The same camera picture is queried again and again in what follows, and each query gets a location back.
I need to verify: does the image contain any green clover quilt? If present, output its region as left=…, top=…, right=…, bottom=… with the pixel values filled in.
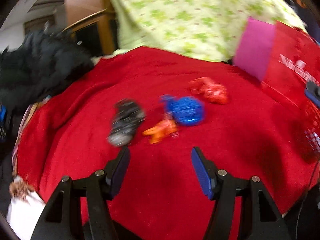
left=109, top=0, right=308, bottom=62

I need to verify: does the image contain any black plastic trash bag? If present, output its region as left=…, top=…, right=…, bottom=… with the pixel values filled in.
left=107, top=99, right=146, bottom=147

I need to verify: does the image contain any pink pillow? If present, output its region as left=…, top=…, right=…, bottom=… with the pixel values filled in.
left=232, top=17, right=276, bottom=81

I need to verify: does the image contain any red plastic trash bag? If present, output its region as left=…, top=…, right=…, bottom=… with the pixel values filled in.
left=188, top=77, right=228, bottom=105

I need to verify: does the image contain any red blanket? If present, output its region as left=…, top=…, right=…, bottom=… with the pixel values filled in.
left=17, top=47, right=318, bottom=239

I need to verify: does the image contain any black jacket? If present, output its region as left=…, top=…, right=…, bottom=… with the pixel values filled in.
left=1, top=30, right=94, bottom=112

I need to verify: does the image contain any red plastic mesh basket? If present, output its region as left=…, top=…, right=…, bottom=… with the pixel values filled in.
left=302, top=100, right=319, bottom=159

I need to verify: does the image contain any wooden headboard cabinet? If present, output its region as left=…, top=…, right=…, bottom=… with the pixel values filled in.
left=65, top=0, right=117, bottom=55

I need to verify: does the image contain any blue plastic trash bag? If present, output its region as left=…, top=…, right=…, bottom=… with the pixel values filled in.
left=161, top=95, right=204, bottom=126

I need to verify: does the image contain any orange wrapper trash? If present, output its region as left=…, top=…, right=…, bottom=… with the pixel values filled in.
left=143, top=119, right=177, bottom=144

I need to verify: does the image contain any red Nilrich paper bag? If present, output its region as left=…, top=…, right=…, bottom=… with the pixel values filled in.
left=260, top=22, right=319, bottom=119

